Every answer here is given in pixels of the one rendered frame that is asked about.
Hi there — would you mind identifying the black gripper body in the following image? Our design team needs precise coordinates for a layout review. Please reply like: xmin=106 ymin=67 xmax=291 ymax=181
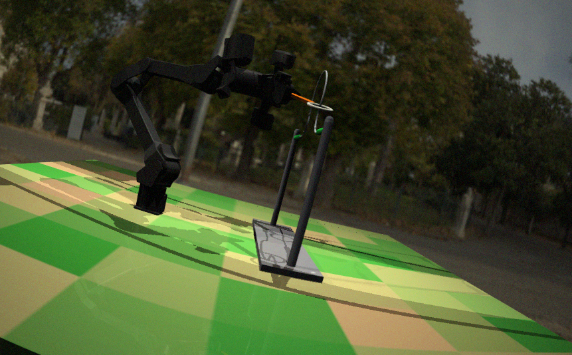
xmin=244 ymin=50 xmax=296 ymax=131

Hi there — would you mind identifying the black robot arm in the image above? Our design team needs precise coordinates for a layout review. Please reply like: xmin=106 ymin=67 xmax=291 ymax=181
xmin=110 ymin=33 xmax=294 ymax=215

